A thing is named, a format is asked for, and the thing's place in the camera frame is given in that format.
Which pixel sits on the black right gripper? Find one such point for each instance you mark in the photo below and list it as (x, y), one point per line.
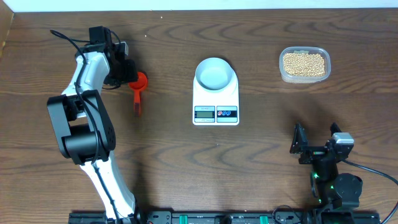
(300, 145)

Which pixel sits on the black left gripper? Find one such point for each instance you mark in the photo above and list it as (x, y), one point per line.
(128, 74)

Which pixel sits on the red plastic measuring scoop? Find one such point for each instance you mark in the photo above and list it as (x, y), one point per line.
(138, 87)

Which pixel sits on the white digital kitchen scale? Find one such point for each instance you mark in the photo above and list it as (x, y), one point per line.
(216, 108)

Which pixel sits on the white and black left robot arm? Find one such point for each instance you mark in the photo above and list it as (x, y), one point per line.
(83, 129)

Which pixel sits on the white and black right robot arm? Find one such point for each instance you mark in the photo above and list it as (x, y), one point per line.
(334, 189)

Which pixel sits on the white plastic bowl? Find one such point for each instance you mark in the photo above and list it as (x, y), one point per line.
(214, 74)

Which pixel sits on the clear container of soybeans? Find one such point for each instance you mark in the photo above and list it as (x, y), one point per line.
(303, 65)

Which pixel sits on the black mounting rail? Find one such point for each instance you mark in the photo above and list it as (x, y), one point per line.
(164, 217)

